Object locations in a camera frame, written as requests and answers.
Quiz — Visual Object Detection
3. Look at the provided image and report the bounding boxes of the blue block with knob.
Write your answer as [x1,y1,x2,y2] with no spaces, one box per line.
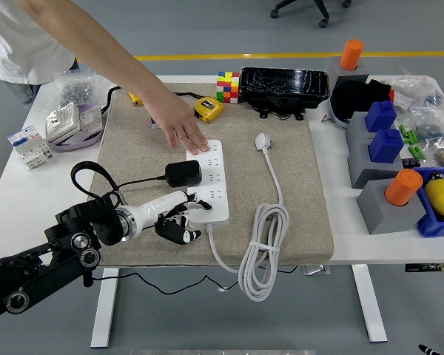
[365,100,398,133]
[369,128,406,163]

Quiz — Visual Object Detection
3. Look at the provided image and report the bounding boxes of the black plug adapter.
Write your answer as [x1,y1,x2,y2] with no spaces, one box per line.
[164,159,204,189]

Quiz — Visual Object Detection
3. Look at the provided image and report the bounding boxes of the thick black strap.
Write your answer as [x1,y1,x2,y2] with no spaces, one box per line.
[101,85,123,114]

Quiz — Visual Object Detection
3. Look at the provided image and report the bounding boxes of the black strip under table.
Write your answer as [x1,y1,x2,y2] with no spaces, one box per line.
[405,262,444,274]

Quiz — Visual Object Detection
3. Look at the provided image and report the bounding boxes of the orange cylinder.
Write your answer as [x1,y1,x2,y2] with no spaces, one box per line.
[339,39,365,71]
[383,169,425,207]

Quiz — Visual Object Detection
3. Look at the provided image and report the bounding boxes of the white wall socket box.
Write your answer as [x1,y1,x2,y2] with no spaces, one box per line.
[45,102,81,144]

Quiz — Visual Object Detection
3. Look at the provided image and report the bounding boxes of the black cloth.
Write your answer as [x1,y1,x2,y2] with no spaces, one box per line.
[332,79,395,114]

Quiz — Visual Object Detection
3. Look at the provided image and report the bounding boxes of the white power strip cord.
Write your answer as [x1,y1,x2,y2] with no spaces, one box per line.
[206,132,291,302]

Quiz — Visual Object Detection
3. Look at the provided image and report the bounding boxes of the white wall socket panel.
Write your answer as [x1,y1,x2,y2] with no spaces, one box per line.
[79,104,104,131]

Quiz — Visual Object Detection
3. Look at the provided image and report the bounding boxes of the thin black adapter cord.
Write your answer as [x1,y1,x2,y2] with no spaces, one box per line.
[88,175,230,297]

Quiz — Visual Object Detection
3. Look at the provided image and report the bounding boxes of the white blue circuit breaker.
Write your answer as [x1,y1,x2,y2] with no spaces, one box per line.
[7,125,56,169]

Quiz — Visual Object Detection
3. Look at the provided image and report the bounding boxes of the white power strip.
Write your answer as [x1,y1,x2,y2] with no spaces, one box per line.
[186,138,230,229]

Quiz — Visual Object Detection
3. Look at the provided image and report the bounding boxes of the white table leg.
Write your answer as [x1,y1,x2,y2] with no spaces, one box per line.
[90,266,120,348]
[351,264,389,343]

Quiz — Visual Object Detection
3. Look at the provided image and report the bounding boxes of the metal bracket under table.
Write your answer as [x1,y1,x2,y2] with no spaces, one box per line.
[302,264,332,277]

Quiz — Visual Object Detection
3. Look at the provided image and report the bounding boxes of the blue plastic bin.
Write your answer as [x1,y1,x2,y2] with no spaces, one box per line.
[410,166,444,238]

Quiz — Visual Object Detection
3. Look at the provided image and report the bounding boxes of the grey-brown mat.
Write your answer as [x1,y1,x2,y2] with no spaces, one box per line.
[81,81,336,267]

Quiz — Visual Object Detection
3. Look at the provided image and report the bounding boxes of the grey holder block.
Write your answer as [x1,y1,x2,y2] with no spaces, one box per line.
[324,55,370,81]
[356,179,428,236]
[346,110,374,149]
[346,138,404,173]

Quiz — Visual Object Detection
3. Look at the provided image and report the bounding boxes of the stickerless puzzle cube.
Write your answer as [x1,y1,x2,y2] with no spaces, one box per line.
[216,70,241,104]

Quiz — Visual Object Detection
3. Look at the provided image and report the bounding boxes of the clear bag blue parts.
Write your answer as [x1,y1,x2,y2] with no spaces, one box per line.
[410,106,444,146]

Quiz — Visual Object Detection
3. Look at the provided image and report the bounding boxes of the black office chair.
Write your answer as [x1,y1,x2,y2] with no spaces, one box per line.
[269,0,353,29]

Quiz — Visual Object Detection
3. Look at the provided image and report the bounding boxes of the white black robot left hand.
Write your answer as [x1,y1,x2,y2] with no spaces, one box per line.
[131,190,212,246]

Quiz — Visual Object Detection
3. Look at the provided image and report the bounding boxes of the black cracked-screen device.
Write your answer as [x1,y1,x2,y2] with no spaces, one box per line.
[239,66,331,121]

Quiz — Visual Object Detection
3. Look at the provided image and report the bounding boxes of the large clear plastic bag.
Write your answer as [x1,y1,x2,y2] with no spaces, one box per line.
[390,75,442,112]

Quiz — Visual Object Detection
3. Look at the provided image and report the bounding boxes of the white blue bowl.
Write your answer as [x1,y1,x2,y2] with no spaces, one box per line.
[329,94,352,129]

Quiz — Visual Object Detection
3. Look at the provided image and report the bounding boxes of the person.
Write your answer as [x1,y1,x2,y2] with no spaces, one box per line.
[0,0,81,104]

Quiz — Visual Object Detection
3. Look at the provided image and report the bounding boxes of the person's left hand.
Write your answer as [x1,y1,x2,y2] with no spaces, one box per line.
[146,92,209,155]

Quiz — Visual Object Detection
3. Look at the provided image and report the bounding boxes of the clear bag of screws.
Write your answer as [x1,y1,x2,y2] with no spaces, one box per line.
[53,70,114,108]

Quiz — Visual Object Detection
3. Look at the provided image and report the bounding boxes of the yellow tape measure black clip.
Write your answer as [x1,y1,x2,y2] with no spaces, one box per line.
[175,91,225,125]

